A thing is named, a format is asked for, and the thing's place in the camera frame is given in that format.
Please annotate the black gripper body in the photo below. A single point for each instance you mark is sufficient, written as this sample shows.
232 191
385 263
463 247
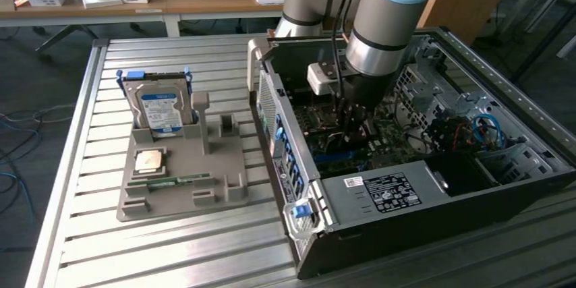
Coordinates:
364 90

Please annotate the black graphics card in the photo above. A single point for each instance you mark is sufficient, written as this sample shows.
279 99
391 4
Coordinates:
351 143

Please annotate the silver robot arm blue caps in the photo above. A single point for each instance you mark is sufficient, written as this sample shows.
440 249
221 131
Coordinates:
383 15

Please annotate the silver perforated metal cage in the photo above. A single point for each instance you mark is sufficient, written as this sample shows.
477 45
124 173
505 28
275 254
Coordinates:
432 92

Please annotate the green motherboard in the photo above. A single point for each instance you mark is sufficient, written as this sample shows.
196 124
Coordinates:
396 139

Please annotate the blue expansion slot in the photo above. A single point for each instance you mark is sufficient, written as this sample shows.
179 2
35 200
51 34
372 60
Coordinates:
332 159

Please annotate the grey power supply with label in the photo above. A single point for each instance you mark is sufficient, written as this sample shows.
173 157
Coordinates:
341 200

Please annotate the blue case latch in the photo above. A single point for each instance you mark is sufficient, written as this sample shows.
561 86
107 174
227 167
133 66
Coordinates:
300 211

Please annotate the silver disk bay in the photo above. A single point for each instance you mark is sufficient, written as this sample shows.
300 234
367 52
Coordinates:
517 163

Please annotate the black open PC case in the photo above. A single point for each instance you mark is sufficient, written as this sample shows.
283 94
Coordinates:
404 244

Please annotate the copper coloured CPU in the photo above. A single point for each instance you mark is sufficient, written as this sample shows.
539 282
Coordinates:
148 161

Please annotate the grey parts rack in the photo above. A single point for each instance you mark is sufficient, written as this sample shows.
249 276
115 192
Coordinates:
180 205

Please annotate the green RAM stick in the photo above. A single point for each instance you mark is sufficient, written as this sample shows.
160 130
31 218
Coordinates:
157 181

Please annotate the wooden desk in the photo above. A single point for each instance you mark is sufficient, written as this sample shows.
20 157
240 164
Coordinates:
53 11

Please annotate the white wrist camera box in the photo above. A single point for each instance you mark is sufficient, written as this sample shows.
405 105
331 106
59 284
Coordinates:
319 80

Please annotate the hard disk with blue bracket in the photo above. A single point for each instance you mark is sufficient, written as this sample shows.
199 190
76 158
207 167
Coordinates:
157 112

